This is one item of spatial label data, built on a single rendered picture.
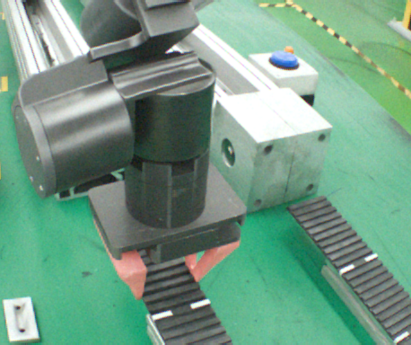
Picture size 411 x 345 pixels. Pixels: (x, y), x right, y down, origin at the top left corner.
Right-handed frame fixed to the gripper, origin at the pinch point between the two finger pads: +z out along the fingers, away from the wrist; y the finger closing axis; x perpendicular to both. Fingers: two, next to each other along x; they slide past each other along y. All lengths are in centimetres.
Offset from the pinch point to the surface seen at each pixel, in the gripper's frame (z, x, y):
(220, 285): 4.6, -1.0, -6.2
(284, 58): -2.2, -29.3, -30.4
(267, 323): 4.6, 5.3, -8.1
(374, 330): 3.6, 11.8, -16.5
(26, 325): 3.3, -1.3, 13.4
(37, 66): -4.0, -36.1, 4.3
